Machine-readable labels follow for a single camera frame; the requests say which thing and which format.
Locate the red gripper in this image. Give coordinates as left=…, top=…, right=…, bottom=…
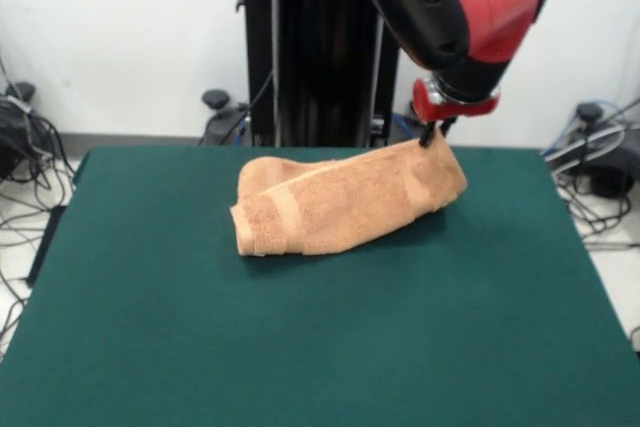
left=412, top=77, right=501, bottom=149

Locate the tan terry towel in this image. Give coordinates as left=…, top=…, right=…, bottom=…
left=229, top=136, right=469, bottom=258

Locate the dark green tablecloth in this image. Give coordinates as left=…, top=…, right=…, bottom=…
left=0, top=146, right=640, bottom=427

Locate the blue cable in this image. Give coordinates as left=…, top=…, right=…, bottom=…
left=541, top=99, right=626, bottom=156
left=389, top=114, right=421, bottom=147

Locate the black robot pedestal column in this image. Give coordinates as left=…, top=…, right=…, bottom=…
left=233, top=0, right=416, bottom=148

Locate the black caster base with cables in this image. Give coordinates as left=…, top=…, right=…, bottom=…
left=544, top=101, right=640, bottom=199
left=0, top=81, right=40, bottom=181

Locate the black cable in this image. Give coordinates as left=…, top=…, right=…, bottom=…
left=219, top=69, right=276, bottom=146

